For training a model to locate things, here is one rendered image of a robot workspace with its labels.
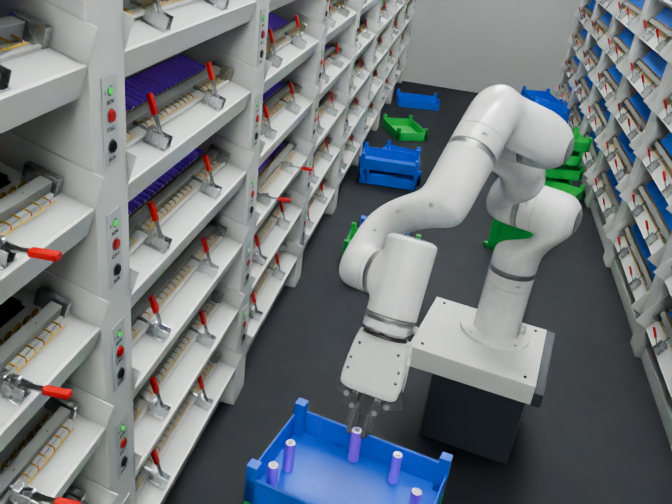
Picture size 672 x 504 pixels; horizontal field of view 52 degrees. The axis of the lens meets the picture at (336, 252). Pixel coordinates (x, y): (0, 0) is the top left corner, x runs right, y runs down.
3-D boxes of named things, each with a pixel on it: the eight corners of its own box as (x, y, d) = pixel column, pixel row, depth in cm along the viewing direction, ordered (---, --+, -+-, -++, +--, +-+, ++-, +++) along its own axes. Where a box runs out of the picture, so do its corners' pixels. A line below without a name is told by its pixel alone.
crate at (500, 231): (541, 242, 321) (528, 234, 327) (552, 202, 312) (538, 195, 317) (495, 253, 305) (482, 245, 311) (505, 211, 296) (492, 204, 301)
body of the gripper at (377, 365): (421, 335, 115) (403, 399, 116) (365, 316, 118) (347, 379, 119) (412, 339, 108) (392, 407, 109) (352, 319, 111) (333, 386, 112)
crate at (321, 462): (445, 487, 125) (453, 454, 121) (411, 574, 108) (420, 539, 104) (295, 429, 134) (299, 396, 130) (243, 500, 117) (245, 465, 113)
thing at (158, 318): (236, 258, 176) (255, 213, 169) (126, 408, 122) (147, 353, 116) (165, 222, 175) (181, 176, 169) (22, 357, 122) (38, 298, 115)
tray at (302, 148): (302, 168, 237) (313, 144, 233) (248, 242, 184) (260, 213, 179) (250, 141, 237) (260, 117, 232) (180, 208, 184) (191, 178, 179)
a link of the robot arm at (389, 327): (423, 322, 116) (418, 339, 116) (374, 306, 118) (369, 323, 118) (412, 326, 108) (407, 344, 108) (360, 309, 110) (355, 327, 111)
